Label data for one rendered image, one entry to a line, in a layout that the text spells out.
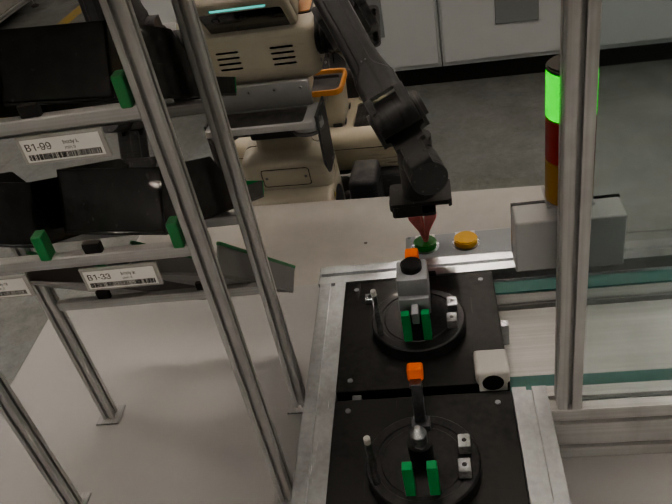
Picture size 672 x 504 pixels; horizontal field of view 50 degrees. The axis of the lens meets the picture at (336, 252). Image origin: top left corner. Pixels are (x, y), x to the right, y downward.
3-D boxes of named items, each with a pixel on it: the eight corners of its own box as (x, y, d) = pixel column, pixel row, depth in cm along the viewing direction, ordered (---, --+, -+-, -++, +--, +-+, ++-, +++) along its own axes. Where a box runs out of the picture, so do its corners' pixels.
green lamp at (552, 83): (541, 105, 76) (541, 61, 73) (590, 99, 75) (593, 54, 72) (549, 127, 72) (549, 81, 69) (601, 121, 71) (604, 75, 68)
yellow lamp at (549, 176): (541, 185, 82) (541, 147, 79) (587, 180, 81) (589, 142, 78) (548, 210, 78) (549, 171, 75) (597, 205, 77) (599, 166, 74)
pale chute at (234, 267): (220, 290, 121) (222, 263, 122) (293, 292, 118) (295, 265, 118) (126, 274, 95) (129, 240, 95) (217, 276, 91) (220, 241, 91)
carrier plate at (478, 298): (347, 292, 121) (345, 282, 120) (492, 280, 117) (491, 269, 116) (337, 402, 102) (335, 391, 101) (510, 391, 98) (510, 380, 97)
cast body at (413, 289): (400, 287, 108) (395, 250, 104) (429, 284, 107) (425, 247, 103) (400, 325, 101) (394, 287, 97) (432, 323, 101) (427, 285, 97)
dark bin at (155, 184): (183, 197, 108) (179, 148, 107) (264, 196, 104) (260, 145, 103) (64, 234, 82) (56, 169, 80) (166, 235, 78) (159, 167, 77)
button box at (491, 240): (408, 262, 133) (405, 235, 129) (525, 252, 130) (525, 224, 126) (409, 286, 127) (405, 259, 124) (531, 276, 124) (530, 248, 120)
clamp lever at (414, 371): (412, 417, 92) (406, 362, 90) (428, 416, 92) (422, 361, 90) (411, 431, 88) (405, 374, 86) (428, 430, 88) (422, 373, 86)
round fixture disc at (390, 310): (374, 300, 115) (372, 290, 114) (462, 293, 113) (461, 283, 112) (371, 364, 104) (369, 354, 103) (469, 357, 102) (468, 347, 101)
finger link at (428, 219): (440, 250, 122) (435, 204, 117) (398, 254, 124) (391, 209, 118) (438, 227, 128) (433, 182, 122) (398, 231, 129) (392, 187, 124)
